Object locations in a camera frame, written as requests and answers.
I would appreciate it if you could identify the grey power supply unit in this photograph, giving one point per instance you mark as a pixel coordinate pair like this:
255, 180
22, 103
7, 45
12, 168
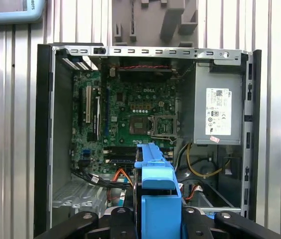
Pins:
200, 112

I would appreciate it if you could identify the black RAM slot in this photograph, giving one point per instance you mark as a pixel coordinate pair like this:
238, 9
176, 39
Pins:
118, 155
118, 149

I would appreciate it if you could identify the grey plastic parts rack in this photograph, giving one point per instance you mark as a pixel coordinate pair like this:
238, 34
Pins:
150, 25

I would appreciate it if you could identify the grey metal disk bay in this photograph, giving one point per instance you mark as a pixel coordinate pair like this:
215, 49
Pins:
80, 196

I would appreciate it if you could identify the hard disk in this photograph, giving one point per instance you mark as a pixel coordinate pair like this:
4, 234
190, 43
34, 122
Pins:
158, 216

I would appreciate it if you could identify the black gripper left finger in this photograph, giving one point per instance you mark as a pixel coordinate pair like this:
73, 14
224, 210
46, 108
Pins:
121, 224

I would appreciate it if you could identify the blue plastic drive carrier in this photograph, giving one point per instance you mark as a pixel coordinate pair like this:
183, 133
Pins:
209, 214

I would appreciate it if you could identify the green motherboard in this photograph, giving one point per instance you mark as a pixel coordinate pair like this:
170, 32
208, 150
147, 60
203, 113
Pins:
120, 99

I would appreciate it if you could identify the black open PC case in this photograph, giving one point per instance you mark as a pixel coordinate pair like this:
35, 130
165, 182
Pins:
43, 124

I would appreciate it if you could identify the long expansion slot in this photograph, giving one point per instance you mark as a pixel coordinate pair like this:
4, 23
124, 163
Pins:
106, 109

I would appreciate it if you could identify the CPU socket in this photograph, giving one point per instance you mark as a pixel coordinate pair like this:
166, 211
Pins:
138, 124

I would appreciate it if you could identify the RAM stick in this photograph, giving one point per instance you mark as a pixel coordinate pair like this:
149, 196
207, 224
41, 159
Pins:
123, 161

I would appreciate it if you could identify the white expansion slot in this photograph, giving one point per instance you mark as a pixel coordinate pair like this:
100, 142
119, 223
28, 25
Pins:
88, 104

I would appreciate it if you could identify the metal locking lever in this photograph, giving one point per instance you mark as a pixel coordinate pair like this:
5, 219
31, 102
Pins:
165, 137

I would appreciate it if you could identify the pale blue teach pendant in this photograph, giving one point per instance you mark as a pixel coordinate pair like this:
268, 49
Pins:
34, 15

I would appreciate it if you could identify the black expansion slot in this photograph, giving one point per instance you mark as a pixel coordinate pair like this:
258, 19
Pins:
97, 119

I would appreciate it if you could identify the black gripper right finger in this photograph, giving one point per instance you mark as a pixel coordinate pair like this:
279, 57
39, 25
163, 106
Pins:
192, 224

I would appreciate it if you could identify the metal socket cover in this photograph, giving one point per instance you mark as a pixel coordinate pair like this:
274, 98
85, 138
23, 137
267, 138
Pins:
156, 117

